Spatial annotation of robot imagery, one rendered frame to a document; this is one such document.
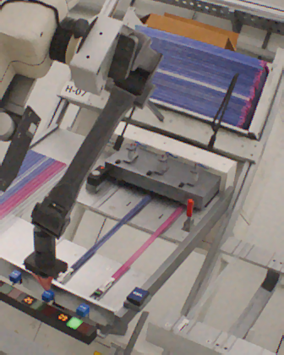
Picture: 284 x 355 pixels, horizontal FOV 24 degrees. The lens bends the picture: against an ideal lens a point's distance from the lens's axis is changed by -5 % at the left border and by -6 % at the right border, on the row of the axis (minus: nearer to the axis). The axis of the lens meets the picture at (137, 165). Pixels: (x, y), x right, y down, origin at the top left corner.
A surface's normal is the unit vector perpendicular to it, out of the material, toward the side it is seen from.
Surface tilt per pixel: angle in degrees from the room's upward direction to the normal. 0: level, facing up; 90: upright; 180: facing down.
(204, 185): 44
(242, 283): 90
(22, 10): 82
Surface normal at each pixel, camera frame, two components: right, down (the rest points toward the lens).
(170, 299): -0.30, -0.27
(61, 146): 0.07, -0.84
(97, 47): -0.04, -0.31
